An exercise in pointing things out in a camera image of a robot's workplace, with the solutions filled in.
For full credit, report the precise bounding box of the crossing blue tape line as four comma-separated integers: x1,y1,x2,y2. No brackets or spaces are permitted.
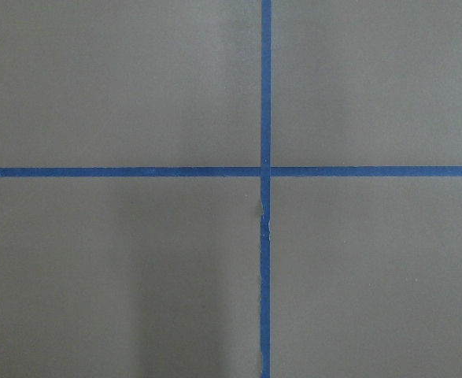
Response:
0,166,462,178

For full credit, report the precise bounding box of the long blue tape line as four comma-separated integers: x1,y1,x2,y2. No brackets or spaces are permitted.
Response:
260,0,272,378

